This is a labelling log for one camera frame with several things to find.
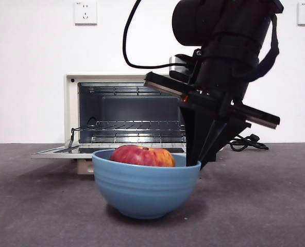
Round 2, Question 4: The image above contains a red apple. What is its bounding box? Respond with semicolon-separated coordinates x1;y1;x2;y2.
110;145;176;167

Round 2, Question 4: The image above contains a blue bowl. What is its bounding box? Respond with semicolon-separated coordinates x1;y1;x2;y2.
92;149;201;220

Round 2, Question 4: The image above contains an oven door with beige handle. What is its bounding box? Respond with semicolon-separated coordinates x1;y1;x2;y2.
30;143;187;175

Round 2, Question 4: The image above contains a cream toaster oven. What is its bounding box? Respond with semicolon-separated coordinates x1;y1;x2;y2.
64;73;224;155

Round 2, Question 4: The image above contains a black power cable with plug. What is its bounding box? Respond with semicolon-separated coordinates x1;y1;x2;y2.
229;133;269;152

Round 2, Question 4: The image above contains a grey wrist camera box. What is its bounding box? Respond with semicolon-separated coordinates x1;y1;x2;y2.
168;53;202;85

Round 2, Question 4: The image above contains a black camera cable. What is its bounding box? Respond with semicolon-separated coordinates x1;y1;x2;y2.
123;0;172;70

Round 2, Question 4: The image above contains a metal wire oven rack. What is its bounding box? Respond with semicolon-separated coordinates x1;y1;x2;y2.
78;118;187;133

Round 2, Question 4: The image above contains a black sleeved cable loop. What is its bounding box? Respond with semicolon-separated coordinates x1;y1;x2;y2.
245;14;281;81

